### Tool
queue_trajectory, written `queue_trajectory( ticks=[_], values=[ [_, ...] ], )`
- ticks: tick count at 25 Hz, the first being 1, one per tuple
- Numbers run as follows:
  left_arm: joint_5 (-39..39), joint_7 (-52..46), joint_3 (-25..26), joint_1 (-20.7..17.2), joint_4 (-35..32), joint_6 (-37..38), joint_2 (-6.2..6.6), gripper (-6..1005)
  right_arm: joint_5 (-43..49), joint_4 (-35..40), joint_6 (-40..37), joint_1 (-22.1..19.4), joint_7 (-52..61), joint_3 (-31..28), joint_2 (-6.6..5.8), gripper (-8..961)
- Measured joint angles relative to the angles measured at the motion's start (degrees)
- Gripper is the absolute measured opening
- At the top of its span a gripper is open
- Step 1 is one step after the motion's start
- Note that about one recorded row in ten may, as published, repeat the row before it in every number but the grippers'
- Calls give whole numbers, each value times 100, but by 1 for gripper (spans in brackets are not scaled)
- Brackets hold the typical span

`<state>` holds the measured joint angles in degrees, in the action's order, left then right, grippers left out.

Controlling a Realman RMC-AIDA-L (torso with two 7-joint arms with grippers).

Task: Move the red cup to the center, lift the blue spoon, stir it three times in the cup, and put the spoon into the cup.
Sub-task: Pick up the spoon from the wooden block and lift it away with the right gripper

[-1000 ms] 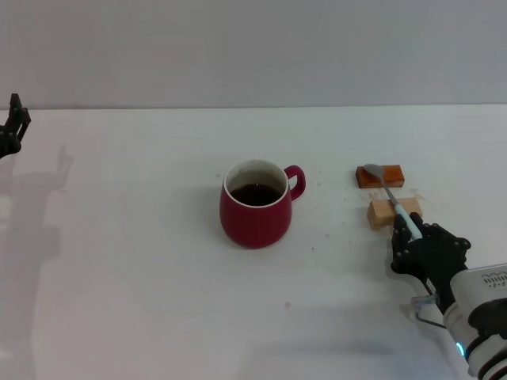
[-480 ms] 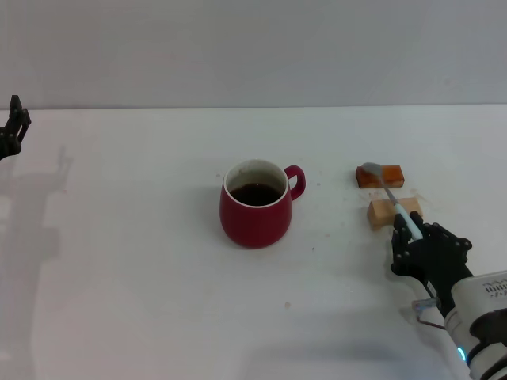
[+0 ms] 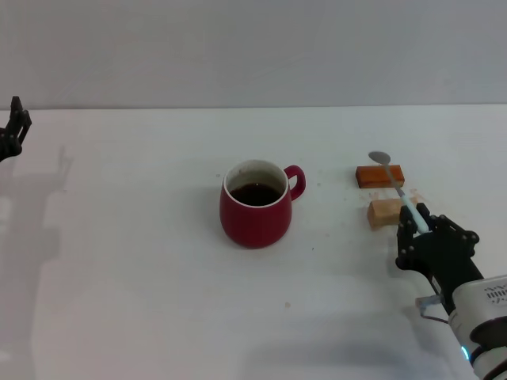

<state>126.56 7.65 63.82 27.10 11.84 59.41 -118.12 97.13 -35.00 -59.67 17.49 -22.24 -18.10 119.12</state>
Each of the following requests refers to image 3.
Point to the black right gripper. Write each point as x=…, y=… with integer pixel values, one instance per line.
x=443, y=257

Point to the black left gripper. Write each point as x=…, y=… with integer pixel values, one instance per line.
x=8, y=142

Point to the red ceramic mug with coffee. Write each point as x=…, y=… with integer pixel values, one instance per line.
x=255, y=223

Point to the light wooden block with notch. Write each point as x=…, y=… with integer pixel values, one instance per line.
x=382, y=213

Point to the orange-brown wooden block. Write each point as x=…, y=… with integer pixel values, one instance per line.
x=372, y=178

